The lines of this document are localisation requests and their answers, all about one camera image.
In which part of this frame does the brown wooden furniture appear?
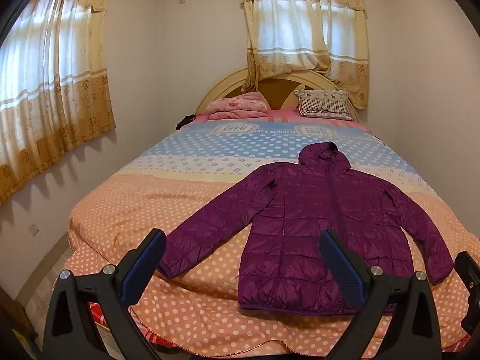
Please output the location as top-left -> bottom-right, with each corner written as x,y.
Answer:
0,285 -> 35,360

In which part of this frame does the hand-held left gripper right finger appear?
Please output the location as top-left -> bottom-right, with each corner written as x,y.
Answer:
319,229 -> 441,360

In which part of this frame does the red plaid bed sheet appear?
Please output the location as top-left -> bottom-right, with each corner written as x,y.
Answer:
87,300 -> 166,350

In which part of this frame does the purple hooded puffer jacket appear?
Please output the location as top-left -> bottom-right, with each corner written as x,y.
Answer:
157,142 -> 455,316

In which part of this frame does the cream wooden bed headboard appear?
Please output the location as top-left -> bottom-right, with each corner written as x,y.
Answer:
197,68 -> 361,122

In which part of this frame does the folded pink blanket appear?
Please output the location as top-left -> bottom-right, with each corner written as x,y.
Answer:
207,92 -> 270,121

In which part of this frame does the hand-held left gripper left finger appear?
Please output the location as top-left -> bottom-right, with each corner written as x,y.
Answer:
43,228 -> 167,360

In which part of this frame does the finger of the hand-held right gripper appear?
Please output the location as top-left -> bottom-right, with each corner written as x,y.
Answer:
461,300 -> 480,346
454,251 -> 480,298

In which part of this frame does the striped pillow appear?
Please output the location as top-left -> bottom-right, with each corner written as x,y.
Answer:
294,89 -> 355,121

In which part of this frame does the polka dot bedspread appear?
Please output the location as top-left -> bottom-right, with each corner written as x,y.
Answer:
60,108 -> 480,360

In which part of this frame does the wide beige floral curtain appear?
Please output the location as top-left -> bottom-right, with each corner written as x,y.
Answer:
0,0 -> 117,207

